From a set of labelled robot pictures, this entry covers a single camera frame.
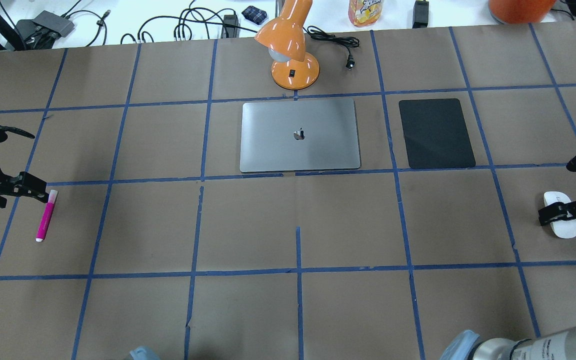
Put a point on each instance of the black mousepad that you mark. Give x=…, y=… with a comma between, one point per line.
x=435, y=134

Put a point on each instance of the pink highlighter pen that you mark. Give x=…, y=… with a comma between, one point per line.
x=44, y=224

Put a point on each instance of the grey usb hub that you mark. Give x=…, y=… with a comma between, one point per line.
x=55, y=23

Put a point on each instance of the silver laptop notebook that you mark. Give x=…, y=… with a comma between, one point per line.
x=314, y=134

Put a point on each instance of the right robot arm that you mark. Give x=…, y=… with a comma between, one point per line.
x=556, y=346

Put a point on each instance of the yellow drink bottle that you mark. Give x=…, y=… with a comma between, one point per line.
x=363, y=13

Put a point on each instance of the orange desk lamp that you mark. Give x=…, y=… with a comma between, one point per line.
x=293, y=68

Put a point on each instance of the white computer mouse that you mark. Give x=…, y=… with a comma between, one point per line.
x=563, y=228

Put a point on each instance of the black power adapter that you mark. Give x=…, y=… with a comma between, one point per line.
x=421, y=14

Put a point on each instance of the dark blue pouch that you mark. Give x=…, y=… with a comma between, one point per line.
x=255, y=15

